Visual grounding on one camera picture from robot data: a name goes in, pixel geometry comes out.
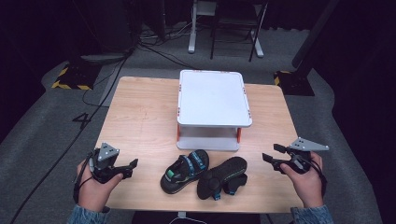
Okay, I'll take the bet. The person's right hand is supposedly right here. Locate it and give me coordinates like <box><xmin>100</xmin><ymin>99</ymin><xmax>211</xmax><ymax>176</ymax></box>
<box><xmin>279</xmin><ymin>151</ymin><xmax>325</xmax><ymax>209</ymax></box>

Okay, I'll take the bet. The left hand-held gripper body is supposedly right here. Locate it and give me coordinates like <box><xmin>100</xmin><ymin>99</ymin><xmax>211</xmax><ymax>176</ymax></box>
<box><xmin>89</xmin><ymin>142</ymin><xmax>126</xmax><ymax>185</ymax></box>

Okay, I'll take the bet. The white two-tier shoe rack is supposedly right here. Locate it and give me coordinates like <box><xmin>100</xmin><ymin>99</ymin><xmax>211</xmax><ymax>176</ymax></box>
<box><xmin>176</xmin><ymin>69</ymin><xmax>253</xmax><ymax>153</ymax></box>

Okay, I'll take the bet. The black metal chair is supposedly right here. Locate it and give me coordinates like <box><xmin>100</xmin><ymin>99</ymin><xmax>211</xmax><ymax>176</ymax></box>
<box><xmin>209</xmin><ymin>0</ymin><xmax>269</xmax><ymax>63</ymax></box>

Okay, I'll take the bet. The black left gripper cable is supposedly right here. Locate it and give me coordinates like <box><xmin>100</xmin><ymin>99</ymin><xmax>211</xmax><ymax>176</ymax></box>
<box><xmin>72</xmin><ymin>150</ymin><xmax>95</xmax><ymax>204</ymax></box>

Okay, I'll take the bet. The black sandal with blue straps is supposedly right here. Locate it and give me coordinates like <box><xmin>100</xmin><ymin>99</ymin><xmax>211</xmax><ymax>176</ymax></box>
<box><xmin>196</xmin><ymin>156</ymin><xmax>249</xmax><ymax>201</ymax></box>
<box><xmin>160</xmin><ymin>148</ymin><xmax>210</xmax><ymax>195</ymax></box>

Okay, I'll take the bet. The bundle of floor cables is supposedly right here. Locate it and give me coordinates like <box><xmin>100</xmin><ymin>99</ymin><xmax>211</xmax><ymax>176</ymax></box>
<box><xmin>136</xmin><ymin>21</ymin><xmax>194</xmax><ymax>68</ymax></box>

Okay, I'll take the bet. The black slanted stand pole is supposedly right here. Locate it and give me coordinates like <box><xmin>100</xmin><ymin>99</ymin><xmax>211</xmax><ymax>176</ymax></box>
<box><xmin>291</xmin><ymin>0</ymin><xmax>341</xmax><ymax>70</ymax></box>

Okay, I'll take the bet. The grey flat stand base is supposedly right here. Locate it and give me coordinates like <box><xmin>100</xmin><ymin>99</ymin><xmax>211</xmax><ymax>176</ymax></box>
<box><xmin>79</xmin><ymin>52</ymin><xmax>129</xmax><ymax>64</ymax></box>

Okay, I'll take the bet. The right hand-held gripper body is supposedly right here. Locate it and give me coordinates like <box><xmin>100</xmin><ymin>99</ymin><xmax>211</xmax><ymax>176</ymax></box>
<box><xmin>283</xmin><ymin>136</ymin><xmax>331</xmax><ymax>175</ymax></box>

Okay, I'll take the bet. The black yellow striped stand base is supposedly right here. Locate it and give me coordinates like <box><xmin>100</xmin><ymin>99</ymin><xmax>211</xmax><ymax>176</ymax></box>
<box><xmin>50</xmin><ymin>63</ymin><xmax>103</xmax><ymax>91</ymax></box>
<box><xmin>273</xmin><ymin>70</ymin><xmax>316</xmax><ymax>97</ymax></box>

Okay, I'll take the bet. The white desk leg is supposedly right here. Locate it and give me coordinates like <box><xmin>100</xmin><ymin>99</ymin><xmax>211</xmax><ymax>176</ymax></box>
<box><xmin>252</xmin><ymin>18</ymin><xmax>265</xmax><ymax>59</ymax></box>
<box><xmin>188</xmin><ymin>0</ymin><xmax>199</xmax><ymax>54</ymax></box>

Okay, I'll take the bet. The long black floor cable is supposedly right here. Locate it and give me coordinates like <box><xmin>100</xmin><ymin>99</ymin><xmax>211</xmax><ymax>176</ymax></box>
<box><xmin>8</xmin><ymin>46</ymin><xmax>135</xmax><ymax>224</ymax></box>

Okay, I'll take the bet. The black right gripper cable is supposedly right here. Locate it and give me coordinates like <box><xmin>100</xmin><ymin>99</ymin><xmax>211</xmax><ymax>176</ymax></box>
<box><xmin>307</xmin><ymin>154</ymin><xmax>329</xmax><ymax>198</ymax></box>

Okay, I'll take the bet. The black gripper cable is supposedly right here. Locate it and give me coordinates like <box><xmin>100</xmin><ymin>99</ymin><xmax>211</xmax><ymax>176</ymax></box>
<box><xmin>307</xmin><ymin>154</ymin><xmax>329</xmax><ymax>198</ymax></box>
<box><xmin>72</xmin><ymin>150</ymin><xmax>95</xmax><ymax>204</ymax></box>

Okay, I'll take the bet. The person's left hand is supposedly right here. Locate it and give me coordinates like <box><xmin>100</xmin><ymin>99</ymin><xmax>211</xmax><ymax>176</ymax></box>
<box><xmin>76</xmin><ymin>159</ymin><xmax>124</xmax><ymax>213</ymax></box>

